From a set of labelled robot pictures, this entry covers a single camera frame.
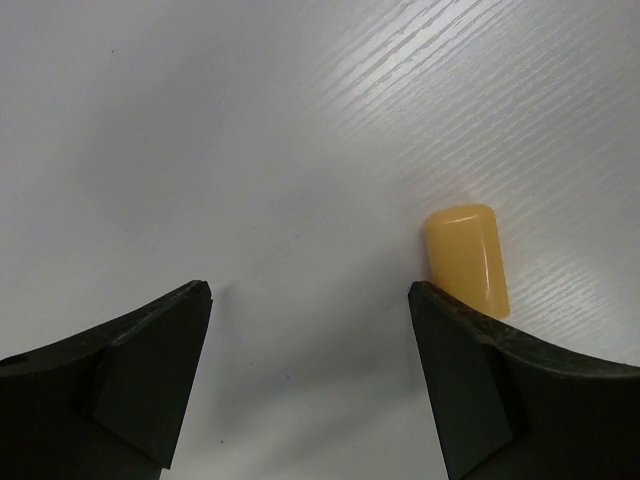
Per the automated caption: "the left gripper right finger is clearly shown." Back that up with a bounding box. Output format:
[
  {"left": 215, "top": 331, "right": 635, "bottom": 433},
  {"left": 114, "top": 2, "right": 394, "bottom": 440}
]
[{"left": 408, "top": 281, "right": 639, "bottom": 479}]

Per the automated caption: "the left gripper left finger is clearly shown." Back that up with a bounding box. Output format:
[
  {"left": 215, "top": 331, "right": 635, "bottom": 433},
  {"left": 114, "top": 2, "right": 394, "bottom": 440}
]
[{"left": 1, "top": 280, "right": 213, "bottom": 479}]

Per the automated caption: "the orange eraser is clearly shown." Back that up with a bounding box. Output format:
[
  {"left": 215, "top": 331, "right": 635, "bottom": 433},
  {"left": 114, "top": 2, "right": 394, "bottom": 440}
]
[{"left": 424, "top": 204, "right": 510, "bottom": 320}]

